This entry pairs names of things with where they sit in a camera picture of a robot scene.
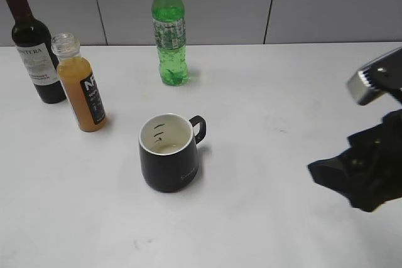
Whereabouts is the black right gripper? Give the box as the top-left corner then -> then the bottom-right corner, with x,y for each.
307,110 -> 401,212

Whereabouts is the black mug white interior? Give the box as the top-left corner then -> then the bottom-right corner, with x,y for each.
138,113 -> 207,193

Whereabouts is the NFC orange juice bottle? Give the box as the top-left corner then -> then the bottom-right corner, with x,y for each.
51,33 -> 106,132

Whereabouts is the green plastic soda bottle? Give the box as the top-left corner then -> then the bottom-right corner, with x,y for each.
151,0 -> 188,86

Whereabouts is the dark red wine bottle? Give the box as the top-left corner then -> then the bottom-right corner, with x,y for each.
6,0 -> 66,104

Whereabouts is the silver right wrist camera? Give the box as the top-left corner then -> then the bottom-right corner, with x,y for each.
346,47 -> 401,105

